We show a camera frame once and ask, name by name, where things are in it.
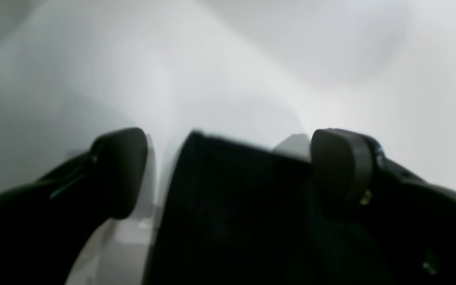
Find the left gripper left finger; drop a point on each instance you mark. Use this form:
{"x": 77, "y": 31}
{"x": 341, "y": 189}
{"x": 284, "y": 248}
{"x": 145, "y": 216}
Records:
{"x": 44, "y": 225}

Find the black T-shirt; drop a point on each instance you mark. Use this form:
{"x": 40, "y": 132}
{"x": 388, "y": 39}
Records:
{"x": 239, "y": 215}

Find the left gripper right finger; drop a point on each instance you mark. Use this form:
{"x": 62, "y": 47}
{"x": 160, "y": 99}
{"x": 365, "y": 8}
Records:
{"x": 413, "y": 222}

